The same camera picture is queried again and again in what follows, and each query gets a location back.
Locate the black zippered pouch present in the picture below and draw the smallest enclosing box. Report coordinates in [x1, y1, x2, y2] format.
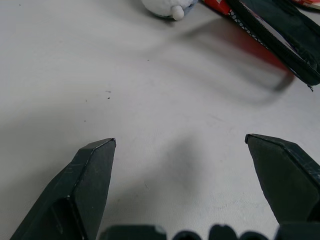
[199, 0, 320, 93]

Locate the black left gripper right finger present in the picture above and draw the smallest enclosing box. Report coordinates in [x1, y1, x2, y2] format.
[244, 133, 320, 225]

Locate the white plush toy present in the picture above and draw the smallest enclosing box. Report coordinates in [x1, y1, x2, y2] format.
[140, 0, 201, 21]

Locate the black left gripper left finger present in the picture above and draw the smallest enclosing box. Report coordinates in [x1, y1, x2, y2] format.
[9, 137, 117, 240]

